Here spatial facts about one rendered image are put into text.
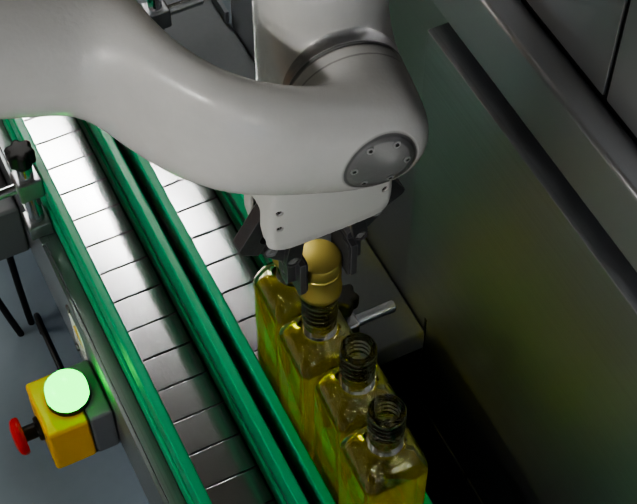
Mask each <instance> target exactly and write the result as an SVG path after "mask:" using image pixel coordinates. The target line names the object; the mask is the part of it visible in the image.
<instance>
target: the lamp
mask: <svg viewBox="0 0 637 504"><path fill-rule="evenodd" d="M44 393H45V400H46V403H47V406H48V408H49V409H50V410H51V411H52V412H53V413H54V414H56V415H58V416H62V417H70V416H74V415H77V414H79V413H81V412H82V411H83V410H84V409H85V408H86V407H87V406H88V404H89V402H90V399H91V391H90V388H89V385H88V383H87V381H86V378H85V377H84V375H83V374H82V373H80V372H79V371H77V370H74V369H61V370H58V371H56V372H55V373H53V374H52V375H51V376H50V377H49V378H48V379H47V381H46V383H45V386H44Z"/></svg>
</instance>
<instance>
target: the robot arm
mask: <svg viewBox="0 0 637 504"><path fill-rule="evenodd" d="M252 15H253V35H254V54H255V74H256V80H253V79H250V78H246V77H243V76H240V75H237V74H235V73H232V72H229V71H227V70H224V69H222V68H220V67H218V66H216V65H214V64H211V63H209V62H208V61H206V60H204V59H202V58H201V57H199V56H197V55H195V54H194V53H192V52H191V51H189V50H188V49H186V48H185V47H184V46H182V45H181V44H180V43H178V42H177V41H176V40H174V39H173V38H172V37H171V36H170V35H169V34H168V33H167V32H165V31H164V30H163V29H162V28H161V27H160V26H159V25H158V24H157V23H156V22H155V21H154V20H153V19H152V18H151V17H150V16H149V15H148V14H147V12H146V11H145V10H144V9H143V8H142V7H141V6H140V5H139V3H138V2H137V1H136V0H0V119H16V118H31V117H47V116H68V117H74V118H78V119H81V120H84V121H87V122H89V123H91V124H93V125H95V126H97V127H98V128H100V129H102V130H103V131H105V132H107V133H108V134H109V135H111V136H112V137H114V138H115V139H116V140H118V141H119V142H121V143H122V144H123V145H125V146H126V147H128V148H129V149H131V150H132V151H134V152H135V153H137V154H138V155H140V156H141V157H143V158H144V159H146V160H148V161H149V162H151V163H153V164H154V165H156V166H158V167H160V168H162V169H163V170H165V171H167V172H169V173H171V174H173V175H176V176H178V177H180V178H182V179H184V180H187V181H190V182H192V183H195V184H198V185H201V186H204V187H208V188H211V189H215V190H219V191H224V192H229V193H236V194H244V204H245V208H246V211H247V213H248V217H247V218H246V220H245V222H244V223H243V225H242V226H241V228H240V230H239V231H238V233H237V234H236V236H235V238H234V239H233V244H234V246H235V247H236V249H237V251H238V253H239V255H241V256H259V255H260V254H264V256H265V257H266V258H270V259H274V260H278V261H279V271H280V274H281V276H282V278H283V280H284V281H285V283H286V284H289V283H291V282H292V283H293V285H294V287H295V288H296V290H297V292H298V294H299V295H303V294H305V293H306V291H308V264H307V261H306V260H305V258H304V256H303V255H302V253H303V247H304V243H306V242H309V241H311V240H314V239H317V238H319V237H322V236H324V235H327V234H330V233H331V242H332V243H334V244H335V245H336V246H337V247H338V248H339V249H340V251H341V254H342V267H343V269H344V271H345V272H346V274H347V275H348V274H349V275H353V274H355V273H357V256H359V255H360V254H361V240H363V239H365V238H366V237H367V236H368V228H367V227H368V226H369V225H370V224H371V223H372V222H373V221H374V220H375V219H376V218H377V217H378V216H379V215H380V214H381V213H382V212H383V209H384V208H385V207H386V206H387V205H389V204H390V203H391V202H392V201H394V200H395V199H396V198H398V197H399V196H400V195H402V194H403V193H404V191H405V188H404V187H403V185H402V184H401V182H400V181H399V179H398V177H400V176H401V175H403V174H405V173H406V172H408V171H409V170H410V169H411V168H412V167H413V166H414V165H415V164H416V163H417V162H418V161H419V160H420V158H421V156H422V155H423V153H424V151H425V149H426V145H427V142H428V136H429V126H428V119H427V115H426V111H425V108H424V105H423V102H422V100H421V98H420V95H419V93H418V91H417V89H416V87H415V85H414V82H413V80H412V78H411V76H410V74H409V72H408V70H407V68H406V66H405V64H404V62H403V60H402V58H401V55H400V53H399V50H398V47H397V44H396V41H395V38H394V34H393V30H392V25H391V19H390V9H389V0H252Z"/></svg>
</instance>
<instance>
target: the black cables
mask: <svg viewBox="0 0 637 504"><path fill-rule="evenodd" d="M6 259H7V262H8V265H9V269H10V272H11V275H12V278H13V281H14V284H15V287H16V290H17V294H18V297H19V299H20V302H21V305H22V308H23V311H24V314H25V317H26V319H27V322H28V324H29V325H34V323H35V322H36V325H37V327H38V330H39V333H40V334H41V335H42V336H43V338H44V341H45V343H46V345H47V347H48V349H49V352H50V354H51V356H52V358H53V360H54V362H55V365H56V367H57V369H58V370H61V369H65V368H64V366H63V364H62V362H61V359H60V357H59V355H58V353H57V351H56V349H55V346H54V344H53V342H52V340H51V338H50V336H49V333H48V331H47V329H46V327H45V325H44V323H43V320H42V318H41V316H40V314H39V313H38V312H37V313H34V318H33V316H32V313H31V310H30V307H29V304H28V301H27V298H26V295H25V292H24V289H23V286H22V283H21V280H20V276H19V273H18V270H17V267H16V264H15V260H14V257H13V256H12V257H9V258H6ZM0 311H1V312H2V314H3V315H4V317H5V318H6V320H7V321H8V323H9V324H10V325H11V327H12V328H13V330H14V331H15V332H16V334H17V335H18V336H19V337H22V336H24V332H23V330H22V329H21V327H20V326H19V325H18V323H17V322H16V320H15V319H14V318H13V316H12V315H11V313H10V312H9V310H8V309H7V307H6V306H5V304H4V303H3V301H2V300H1V298H0ZM34 319H35V321H34Z"/></svg>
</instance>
